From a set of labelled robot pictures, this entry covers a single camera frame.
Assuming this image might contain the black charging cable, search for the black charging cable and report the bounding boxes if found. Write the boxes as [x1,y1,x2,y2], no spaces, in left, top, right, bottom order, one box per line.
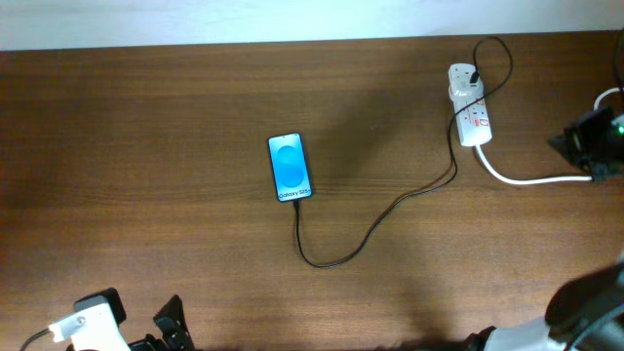
[292,36,516,269]

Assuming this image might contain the white charger adapter plug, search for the white charger adapter plug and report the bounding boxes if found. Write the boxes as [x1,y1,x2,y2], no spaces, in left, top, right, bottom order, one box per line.
[448,76,484,102]

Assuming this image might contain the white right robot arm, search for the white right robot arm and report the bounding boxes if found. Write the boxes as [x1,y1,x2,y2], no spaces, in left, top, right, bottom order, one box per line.
[458,105,623,351]

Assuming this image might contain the white power strip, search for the white power strip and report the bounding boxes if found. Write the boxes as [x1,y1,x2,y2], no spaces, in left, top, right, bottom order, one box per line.
[448,63,492,147]

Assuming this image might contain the white power strip cord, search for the white power strip cord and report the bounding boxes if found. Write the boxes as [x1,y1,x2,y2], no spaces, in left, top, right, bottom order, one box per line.
[473,87,624,186]

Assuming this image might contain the blue Samsung Galaxy smartphone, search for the blue Samsung Galaxy smartphone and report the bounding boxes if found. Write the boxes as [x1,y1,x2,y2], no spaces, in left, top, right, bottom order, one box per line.
[267,133,313,203]

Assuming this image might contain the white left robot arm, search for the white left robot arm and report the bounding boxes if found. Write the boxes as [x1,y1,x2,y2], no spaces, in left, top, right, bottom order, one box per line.
[71,291,196,351]

